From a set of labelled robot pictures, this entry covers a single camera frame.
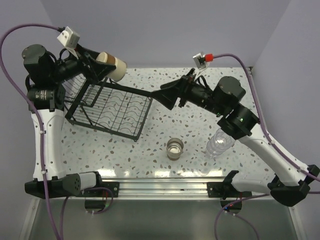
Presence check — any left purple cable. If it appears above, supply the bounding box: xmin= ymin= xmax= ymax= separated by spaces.
xmin=0 ymin=24 xmax=115 ymax=240

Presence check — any clear plastic cup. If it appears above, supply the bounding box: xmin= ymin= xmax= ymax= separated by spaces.
xmin=205 ymin=146 xmax=224 ymax=159
xmin=213 ymin=128 xmax=236 ymax=149
xmin=206 ymin=140 xmax=232 ymax=152

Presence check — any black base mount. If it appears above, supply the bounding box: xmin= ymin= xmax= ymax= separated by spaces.
xmin=80 ymin=181 xmax=120 ymax=198
xmin=206 ymin=181 xmax=252 ymax=200

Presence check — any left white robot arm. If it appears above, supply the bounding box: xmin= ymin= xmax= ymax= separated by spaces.
xmin=21 ymin=44 xmax=116 ymax=199

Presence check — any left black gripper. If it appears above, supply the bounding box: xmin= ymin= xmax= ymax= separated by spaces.
xmin=49 ymin=42 xmax=115 ymax=83

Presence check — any purple cable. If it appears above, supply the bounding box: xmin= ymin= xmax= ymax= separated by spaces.
xmin=0 ymin=24 xmax=115 ymax=240
xmin=213 ymin=52 xmax=320 ymax=240

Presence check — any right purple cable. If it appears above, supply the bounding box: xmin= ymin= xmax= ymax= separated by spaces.
xmin=213 ymin=52 xmax=320 ymax=240

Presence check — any aluminium mounting rail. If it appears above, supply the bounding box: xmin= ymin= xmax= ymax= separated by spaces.
xmin=82 ymin=177 xmax=295 ymax=200

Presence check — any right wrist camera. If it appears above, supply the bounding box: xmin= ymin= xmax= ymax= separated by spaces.
xmin=192 ymin=52 xmax=214 ymax=76

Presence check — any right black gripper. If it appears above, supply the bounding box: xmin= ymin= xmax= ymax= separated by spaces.
xmin=149 ymin=68 xmax=225 ymax=117

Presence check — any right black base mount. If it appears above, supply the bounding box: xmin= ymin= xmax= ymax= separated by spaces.
xmin=206 ymin=181 xmax=252 ymax=200

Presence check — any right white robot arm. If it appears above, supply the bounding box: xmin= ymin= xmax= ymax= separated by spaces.
xmin=150 ymin=69 xmax=320 ymax=207

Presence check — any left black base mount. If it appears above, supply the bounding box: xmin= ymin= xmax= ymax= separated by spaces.
xmin=80 ymin=181 xmax=120 ymax=198

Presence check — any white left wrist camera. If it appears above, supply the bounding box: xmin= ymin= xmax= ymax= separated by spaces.
xmin=57 ymin=26 xmax=80 ymax=57

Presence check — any black wire dish rack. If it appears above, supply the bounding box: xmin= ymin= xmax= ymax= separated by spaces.
xmin=63 ymin=75 xmax=153 ymax=141

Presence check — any beige cup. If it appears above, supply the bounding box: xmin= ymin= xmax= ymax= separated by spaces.
xmin=167 ymin=142 xmax=183 ymax=158
xmin=166 ymin=138 xmax=184 ymax=161
xmin=96 ymin=51 xmax=127 ymax=82

